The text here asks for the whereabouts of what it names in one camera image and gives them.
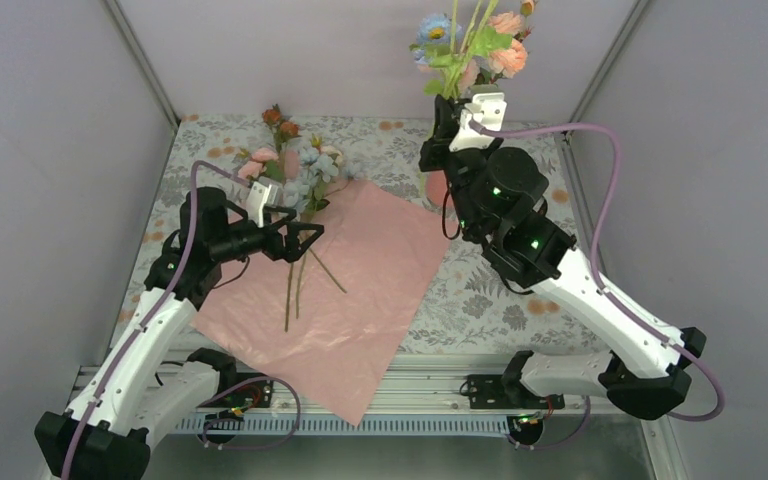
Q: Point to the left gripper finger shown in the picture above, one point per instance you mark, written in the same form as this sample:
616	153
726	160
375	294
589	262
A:
277	217
299	238

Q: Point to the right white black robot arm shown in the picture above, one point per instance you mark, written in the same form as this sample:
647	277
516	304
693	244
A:
497	191

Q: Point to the light blue peony flower stem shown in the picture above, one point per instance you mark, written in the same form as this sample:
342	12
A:
298	195

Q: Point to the orange red flower stem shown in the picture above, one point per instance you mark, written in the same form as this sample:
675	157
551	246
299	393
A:
282	129

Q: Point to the peach rose flower stem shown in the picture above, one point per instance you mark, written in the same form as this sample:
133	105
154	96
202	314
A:
508	61

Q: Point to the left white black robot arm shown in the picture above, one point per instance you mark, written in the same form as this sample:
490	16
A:
109	430

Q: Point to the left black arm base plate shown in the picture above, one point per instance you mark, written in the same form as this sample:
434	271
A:
257	394

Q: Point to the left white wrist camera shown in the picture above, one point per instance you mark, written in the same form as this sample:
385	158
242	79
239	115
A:
262	193

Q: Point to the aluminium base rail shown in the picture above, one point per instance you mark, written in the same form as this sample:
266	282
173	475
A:
418	396

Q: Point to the yellow flower stem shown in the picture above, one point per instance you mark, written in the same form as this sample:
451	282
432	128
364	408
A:
448	61

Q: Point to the pink cylindrical vase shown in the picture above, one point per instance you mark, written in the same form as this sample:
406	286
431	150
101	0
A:
436	188

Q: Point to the purple pink wrapping paper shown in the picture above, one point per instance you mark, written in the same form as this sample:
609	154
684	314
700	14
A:
331	325

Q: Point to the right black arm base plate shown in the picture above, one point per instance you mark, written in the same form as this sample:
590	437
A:
490	392

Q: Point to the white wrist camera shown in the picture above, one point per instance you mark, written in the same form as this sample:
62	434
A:
484	110
262	193

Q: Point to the bright pink rose flower stem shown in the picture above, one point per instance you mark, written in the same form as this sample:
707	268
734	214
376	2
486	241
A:
264	162

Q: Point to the white rose flower stem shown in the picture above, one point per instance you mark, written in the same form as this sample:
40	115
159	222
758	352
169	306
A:
326	166

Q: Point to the floral patterned table mat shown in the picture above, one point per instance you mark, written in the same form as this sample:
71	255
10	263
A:
466	308

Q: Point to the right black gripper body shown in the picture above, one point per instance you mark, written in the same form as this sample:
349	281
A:
429	156

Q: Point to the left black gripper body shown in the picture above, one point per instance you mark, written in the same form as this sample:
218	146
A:
273	248

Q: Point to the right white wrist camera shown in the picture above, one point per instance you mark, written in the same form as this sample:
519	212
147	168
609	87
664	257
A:
484	110

